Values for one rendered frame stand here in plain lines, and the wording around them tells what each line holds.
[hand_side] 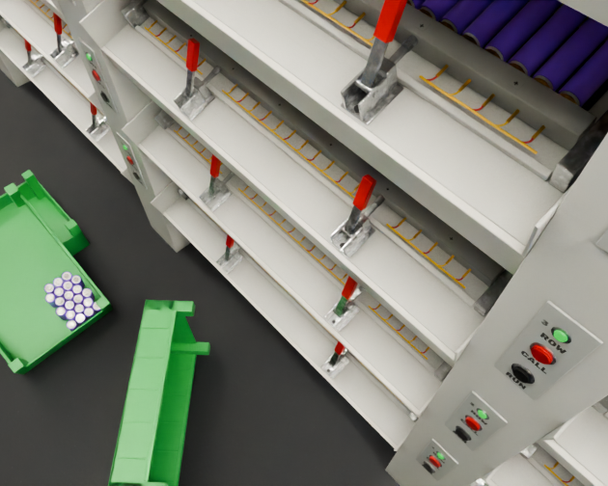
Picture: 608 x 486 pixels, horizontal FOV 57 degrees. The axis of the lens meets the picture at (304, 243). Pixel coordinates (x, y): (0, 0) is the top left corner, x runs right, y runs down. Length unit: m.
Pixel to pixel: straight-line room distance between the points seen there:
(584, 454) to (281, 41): 0.43
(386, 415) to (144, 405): 0.37
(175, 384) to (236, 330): 0.16
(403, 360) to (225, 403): 0.45
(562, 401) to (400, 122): 0.24
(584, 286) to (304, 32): 0.29
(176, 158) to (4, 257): 0.47
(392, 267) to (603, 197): 0.29
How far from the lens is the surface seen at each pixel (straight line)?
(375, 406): 0.92
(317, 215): 0.60
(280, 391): 1.09
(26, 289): 1.24
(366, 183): 0.53
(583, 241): 0.35
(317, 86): 0.45
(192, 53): 0.67
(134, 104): 0.93
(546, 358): 0.44
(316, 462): 1.06
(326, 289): 0.77
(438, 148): 0.41
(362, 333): 0.75
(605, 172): 0.31
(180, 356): 1.13
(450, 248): 0.55
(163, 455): 1.08
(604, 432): 0.57
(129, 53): 0.81
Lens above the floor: 1.04
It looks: 58 degrees down
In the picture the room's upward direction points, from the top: straight up
